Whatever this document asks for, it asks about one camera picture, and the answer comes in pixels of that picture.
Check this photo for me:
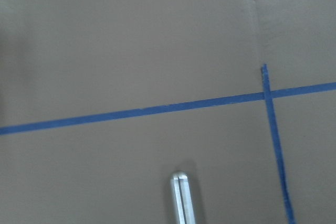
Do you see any steel muddler black tip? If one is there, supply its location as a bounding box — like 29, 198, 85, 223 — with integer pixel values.
170, 171, 196, 224

